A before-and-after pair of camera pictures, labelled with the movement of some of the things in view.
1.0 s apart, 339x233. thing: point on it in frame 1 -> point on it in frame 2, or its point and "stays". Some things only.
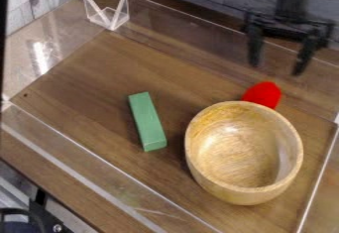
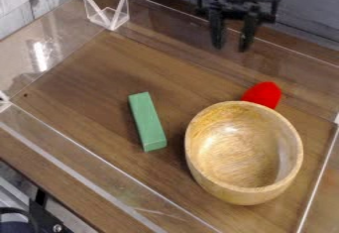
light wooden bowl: (245, 149) stays
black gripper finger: (255, 36) -> (217, 17)
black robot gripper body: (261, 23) -> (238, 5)
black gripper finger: (305, 56) -> (249, 33)
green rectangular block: (147, 121) stays
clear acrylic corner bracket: (107, 17) stays
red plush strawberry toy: (263, 92) stays
